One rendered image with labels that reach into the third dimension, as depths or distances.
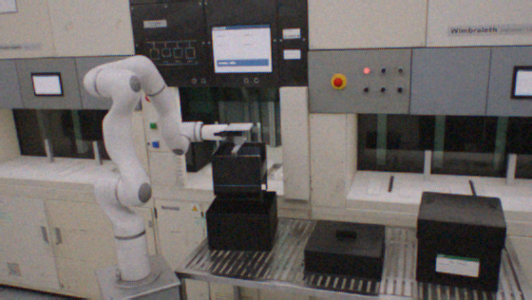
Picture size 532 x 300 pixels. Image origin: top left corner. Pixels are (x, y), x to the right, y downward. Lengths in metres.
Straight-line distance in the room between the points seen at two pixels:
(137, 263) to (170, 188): 0.77
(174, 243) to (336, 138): 1.10
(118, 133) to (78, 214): 1.33
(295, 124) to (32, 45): 1.52
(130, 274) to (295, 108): 0.99
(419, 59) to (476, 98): 0.28
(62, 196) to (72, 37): 0.94
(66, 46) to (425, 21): 1.79
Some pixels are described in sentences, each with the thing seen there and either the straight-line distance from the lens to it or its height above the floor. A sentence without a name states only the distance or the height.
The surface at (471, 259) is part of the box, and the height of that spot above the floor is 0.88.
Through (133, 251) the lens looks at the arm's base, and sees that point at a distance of 1.85.
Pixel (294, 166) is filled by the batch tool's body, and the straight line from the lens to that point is 2.20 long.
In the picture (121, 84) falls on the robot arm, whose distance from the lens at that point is 1.65.
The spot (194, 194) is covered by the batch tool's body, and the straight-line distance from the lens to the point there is 2.51.
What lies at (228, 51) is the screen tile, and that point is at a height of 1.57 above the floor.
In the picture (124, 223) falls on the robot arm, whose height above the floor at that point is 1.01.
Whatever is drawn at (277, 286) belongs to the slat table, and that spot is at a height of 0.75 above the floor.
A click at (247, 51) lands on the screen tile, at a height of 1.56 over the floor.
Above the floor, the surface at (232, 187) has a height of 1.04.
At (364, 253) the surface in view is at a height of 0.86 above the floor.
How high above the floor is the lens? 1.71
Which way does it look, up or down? 17 degrees down
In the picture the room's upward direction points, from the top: 3 degrees counter-clockwise
